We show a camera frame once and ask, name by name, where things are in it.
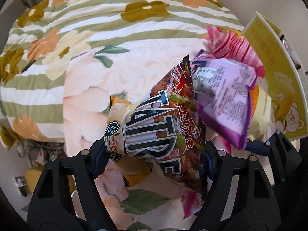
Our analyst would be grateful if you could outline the purple snack bag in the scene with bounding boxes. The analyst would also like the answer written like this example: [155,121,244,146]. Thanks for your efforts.
[191,49,257,150]

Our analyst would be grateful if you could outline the red brown TATTRE snack bag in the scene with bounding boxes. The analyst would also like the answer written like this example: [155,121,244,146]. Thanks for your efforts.
[104,56,207,193]

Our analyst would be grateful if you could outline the pink striped snack bag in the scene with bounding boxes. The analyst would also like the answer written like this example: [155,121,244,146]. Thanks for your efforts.
[204,26,265,78]

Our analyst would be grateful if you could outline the orange yellow snack bag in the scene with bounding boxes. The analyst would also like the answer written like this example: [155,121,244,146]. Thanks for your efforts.
[248,83,275,141]

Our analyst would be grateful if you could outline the green cardboard box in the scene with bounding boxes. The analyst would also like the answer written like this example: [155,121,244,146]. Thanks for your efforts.
[242,12,307,141]

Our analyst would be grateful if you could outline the floral striped bed blanket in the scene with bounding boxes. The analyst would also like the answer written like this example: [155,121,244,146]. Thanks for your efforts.
[1,0,243,152]

